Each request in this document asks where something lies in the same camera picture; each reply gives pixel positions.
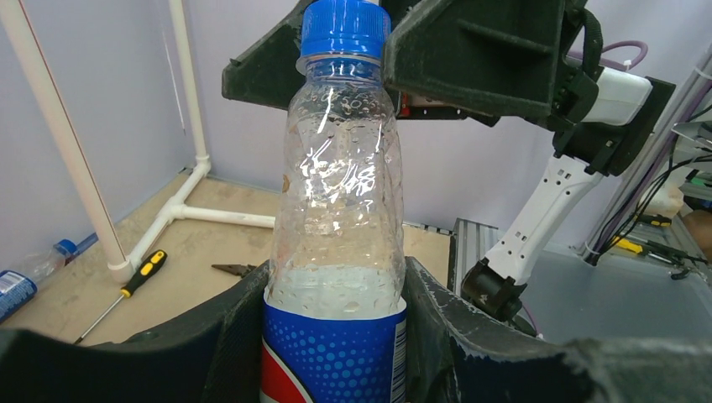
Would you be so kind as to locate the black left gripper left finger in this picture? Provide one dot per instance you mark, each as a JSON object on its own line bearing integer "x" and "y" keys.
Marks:
{"x": 210, "y": 353}

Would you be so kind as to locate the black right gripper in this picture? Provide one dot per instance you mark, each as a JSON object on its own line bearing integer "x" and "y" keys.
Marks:
{"x": 536, "y": 60}

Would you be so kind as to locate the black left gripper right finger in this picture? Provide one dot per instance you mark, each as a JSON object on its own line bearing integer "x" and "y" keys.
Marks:
{"x": 456, "y": 353}

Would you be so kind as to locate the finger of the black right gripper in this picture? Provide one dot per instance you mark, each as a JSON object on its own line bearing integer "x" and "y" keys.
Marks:
{"x": 265, "y": 73}

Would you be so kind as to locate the pepsi label bottle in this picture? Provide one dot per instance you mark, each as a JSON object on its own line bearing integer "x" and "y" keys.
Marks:
{"x": 334, "y": 327}

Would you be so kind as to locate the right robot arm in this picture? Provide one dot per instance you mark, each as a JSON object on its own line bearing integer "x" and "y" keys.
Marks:
{"x": 604, "y": 143}

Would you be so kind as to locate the yellow black screwdriver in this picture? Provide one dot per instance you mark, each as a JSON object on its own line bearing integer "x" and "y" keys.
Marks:
{"x": 148, "y": 268}

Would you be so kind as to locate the yellow handle pliers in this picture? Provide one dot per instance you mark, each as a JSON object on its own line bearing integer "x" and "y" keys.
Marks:
{"x": 235, "y": 269}

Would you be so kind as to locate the white pvc pipe frame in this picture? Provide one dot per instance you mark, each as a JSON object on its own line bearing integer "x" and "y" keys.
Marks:
{"x": 107, "y": 93}

